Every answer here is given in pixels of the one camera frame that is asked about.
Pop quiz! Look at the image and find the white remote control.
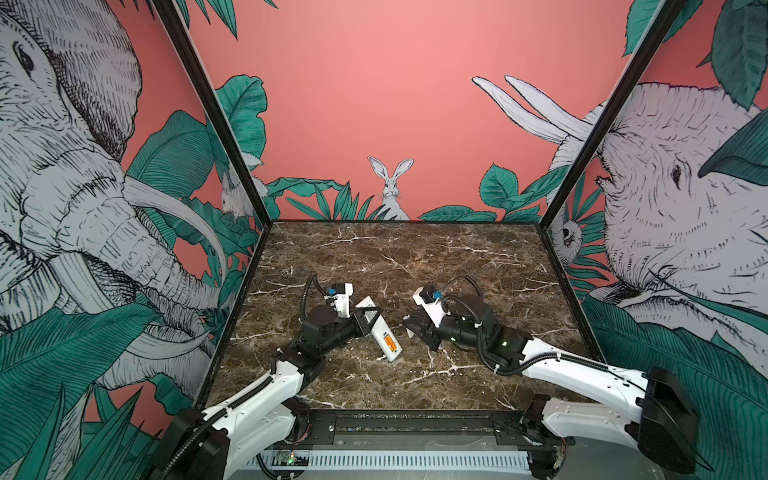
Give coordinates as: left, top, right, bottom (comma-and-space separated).
356, 296, 402, 363

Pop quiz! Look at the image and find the orange battery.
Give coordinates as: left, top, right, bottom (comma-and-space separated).
383, 333, 400, 356

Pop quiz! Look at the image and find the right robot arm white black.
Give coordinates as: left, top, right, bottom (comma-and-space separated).
403, 285, 707, 475

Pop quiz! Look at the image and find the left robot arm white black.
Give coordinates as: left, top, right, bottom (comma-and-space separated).
145, 276, 381, 479

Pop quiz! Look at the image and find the small green circuit board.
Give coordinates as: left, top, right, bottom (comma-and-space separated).
273, 451, 310, 469

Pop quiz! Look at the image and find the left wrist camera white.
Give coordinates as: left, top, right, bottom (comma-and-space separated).
325, 282, 354, 318

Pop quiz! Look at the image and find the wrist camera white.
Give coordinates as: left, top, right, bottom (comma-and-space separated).
412, 285, 447, 328
325, 282, 354, 318

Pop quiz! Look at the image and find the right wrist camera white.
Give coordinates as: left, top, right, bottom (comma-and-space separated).
412, 285, 447, 328

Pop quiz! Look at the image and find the black mounting rail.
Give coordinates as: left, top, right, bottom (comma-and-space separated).
299, 409, 575, 449

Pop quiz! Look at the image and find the white slotted cable duct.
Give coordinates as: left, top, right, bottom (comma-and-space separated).
241, 450, 531, 474

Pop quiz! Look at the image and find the left black frame post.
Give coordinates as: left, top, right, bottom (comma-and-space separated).
149, 0, 273, 228

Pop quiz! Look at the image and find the black frame post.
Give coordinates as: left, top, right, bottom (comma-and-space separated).
149, 0, 273, 228
539, 0, 688, 228

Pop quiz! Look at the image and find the right black frame post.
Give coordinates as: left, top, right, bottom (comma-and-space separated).
539, 0, 688, 228

